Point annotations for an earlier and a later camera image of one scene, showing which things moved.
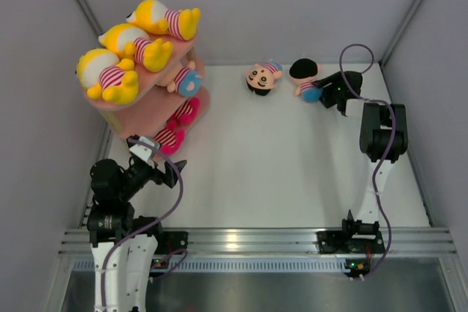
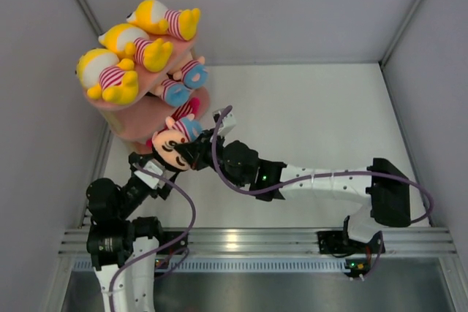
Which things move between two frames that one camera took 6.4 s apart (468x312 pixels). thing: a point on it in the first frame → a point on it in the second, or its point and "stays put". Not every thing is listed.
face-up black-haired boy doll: [261, 78] → [180, 128]
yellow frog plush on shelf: [101, 71] stays put
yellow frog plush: [149, 16] stays put
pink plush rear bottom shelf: [185, 114] stays put
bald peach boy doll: [182, 78] → [188, 68]
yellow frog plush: [127, 39] stays put
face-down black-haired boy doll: [303, 71] → [176, 91]
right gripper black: [334, 80] → [197, 152]
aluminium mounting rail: [273, 242] stays put
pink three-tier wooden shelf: [166, 97] stays put
